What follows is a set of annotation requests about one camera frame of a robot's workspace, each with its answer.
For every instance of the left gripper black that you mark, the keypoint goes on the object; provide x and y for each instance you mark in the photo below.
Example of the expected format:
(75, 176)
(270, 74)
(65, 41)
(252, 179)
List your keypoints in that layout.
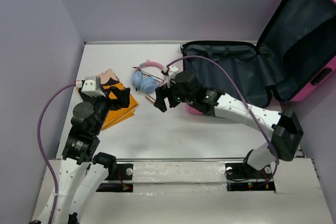
(123, 96)

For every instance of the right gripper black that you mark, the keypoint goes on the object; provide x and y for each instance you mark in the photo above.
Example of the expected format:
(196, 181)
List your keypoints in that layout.
(161, 92)

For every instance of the orange black cloth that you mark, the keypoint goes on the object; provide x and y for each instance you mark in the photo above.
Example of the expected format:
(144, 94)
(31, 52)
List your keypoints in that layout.
(108, 79)

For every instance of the blue pink cat-ear headphones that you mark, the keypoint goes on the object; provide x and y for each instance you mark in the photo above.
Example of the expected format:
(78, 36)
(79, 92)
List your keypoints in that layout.
(145, 82)

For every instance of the pink hard-shell suitcase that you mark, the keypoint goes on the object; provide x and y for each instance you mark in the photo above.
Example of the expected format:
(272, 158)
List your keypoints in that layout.
(293, 55)

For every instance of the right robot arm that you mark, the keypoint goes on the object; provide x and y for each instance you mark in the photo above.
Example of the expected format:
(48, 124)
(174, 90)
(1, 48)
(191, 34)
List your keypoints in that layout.
(282, 130)

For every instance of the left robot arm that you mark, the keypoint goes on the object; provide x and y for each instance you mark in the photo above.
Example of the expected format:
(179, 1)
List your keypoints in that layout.
(82, 169)

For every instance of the small copper tube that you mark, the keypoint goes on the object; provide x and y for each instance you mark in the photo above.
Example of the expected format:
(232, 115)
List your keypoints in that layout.
(149, 98)

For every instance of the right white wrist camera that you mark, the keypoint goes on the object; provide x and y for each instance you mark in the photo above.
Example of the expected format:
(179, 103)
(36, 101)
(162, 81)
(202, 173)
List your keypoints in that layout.
(169, 72)

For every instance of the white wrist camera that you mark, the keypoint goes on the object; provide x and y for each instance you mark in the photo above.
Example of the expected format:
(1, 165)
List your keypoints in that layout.
(90, 86)
(169, 72)

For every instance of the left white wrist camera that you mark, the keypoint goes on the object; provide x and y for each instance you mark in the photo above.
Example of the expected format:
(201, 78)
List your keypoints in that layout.
(90, 86)

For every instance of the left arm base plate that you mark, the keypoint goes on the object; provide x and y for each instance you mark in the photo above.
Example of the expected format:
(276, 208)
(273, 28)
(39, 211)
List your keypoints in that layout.
(120, 181)

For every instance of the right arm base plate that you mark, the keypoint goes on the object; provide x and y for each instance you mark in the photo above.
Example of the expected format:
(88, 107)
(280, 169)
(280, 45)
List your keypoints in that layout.
(241, 177)

